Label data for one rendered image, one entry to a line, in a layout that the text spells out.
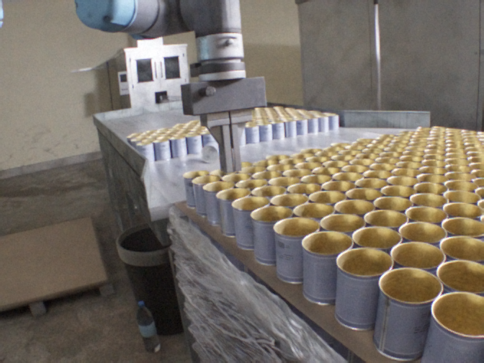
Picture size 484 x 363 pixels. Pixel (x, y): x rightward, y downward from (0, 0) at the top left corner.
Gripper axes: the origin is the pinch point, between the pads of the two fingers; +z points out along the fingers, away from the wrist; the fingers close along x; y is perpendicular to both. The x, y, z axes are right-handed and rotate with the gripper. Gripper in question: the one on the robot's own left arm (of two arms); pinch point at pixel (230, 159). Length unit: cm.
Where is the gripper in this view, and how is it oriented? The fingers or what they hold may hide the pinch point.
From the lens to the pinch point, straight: 59.2
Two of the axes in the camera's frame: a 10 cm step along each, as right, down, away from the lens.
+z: 0.9, 9.6, 2.7
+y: 4.7, 2.0, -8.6
